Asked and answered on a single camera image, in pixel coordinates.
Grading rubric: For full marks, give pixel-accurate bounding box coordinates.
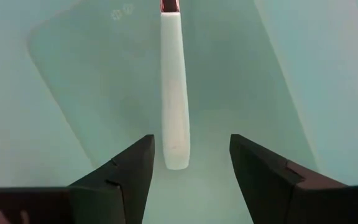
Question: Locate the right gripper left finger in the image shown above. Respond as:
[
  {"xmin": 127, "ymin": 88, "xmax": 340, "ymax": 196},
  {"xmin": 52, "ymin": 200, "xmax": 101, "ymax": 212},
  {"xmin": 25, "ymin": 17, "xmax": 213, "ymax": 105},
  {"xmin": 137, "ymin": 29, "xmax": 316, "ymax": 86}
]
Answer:
[{"xmin": 0, "ymin": 134, "xmax": 155, "ymax": 224}]

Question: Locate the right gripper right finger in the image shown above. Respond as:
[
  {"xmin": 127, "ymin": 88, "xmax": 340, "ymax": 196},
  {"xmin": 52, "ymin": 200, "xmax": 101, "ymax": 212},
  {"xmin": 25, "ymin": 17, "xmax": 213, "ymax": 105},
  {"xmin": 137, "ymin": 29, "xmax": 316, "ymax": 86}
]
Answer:
[{"xmin": 229, "ymin": 133, "xmax": 358, "ymax": 224}]

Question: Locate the teal handled spoon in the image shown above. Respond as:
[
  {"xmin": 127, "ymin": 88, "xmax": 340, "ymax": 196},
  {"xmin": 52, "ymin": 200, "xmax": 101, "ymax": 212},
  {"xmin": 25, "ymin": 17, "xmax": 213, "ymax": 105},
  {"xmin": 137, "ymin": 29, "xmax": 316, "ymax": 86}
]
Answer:
[{"xmin": 159, "ymin": 0, "xmax": 191, "ymax": 171}]

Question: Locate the teal plastic bin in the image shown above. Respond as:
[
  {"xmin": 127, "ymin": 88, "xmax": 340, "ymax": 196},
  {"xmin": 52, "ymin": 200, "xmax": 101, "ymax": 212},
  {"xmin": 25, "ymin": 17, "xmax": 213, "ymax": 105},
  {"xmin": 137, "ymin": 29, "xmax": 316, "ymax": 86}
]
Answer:
[{"xmin": 0, "ymin": 0, "xmax": 358, "ymax": 224}]

